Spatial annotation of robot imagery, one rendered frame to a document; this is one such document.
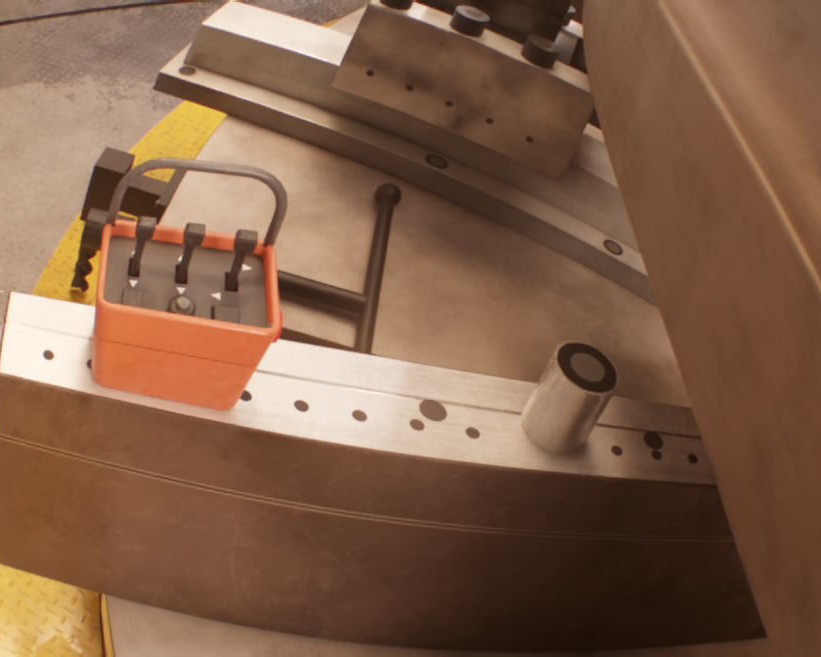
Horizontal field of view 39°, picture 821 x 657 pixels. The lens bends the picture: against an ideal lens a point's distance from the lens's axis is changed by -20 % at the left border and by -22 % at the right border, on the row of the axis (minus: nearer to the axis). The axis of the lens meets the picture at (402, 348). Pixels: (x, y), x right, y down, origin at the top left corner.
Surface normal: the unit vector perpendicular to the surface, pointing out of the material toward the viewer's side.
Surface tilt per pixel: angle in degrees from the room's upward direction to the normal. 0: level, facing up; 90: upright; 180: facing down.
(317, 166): 0
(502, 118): 90
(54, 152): 0
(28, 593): 0
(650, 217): 90
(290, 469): 90
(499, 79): 90
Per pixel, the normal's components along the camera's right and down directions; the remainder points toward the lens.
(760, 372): -0.93, -0.11
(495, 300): 0.32, -0.71
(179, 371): 0.08, 0.77
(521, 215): -0.25, 0.57
